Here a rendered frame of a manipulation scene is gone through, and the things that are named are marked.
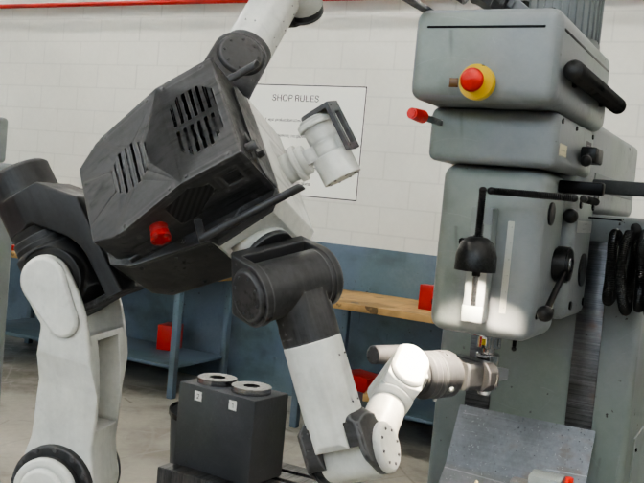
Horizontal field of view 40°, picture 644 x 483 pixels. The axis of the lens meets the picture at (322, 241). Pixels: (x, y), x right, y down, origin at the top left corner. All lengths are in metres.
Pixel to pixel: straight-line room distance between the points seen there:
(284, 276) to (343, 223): 5.27
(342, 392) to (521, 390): 0.89
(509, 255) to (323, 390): 0.51
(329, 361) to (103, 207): 0.42
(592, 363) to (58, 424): 1.17
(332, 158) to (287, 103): 5.42
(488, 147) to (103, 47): 6.57
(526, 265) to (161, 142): 0.70
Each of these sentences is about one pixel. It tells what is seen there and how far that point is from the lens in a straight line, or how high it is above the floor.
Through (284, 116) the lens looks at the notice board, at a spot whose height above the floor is 2.13.
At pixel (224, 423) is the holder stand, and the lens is 1.96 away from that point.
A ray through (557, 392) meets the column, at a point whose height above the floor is 1.14.
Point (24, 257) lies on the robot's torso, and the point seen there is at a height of 1.40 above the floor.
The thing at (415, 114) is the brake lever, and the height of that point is 1.70.
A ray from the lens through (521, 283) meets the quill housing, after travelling 1.64.
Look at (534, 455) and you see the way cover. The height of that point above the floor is 1.00.
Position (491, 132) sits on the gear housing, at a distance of 1.63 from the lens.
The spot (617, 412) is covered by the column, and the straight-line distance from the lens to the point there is 2.11.
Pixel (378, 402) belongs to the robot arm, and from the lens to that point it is 1.49.
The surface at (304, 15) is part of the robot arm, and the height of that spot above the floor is 1.89.
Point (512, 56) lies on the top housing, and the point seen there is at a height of 1.81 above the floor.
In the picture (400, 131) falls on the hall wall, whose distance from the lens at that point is 6.40.
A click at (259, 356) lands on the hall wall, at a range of 6.95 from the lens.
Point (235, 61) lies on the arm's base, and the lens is 1.53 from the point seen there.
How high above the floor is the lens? 1.54
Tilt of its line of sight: 3 degrees down
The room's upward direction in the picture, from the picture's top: 5 degrees clockwise
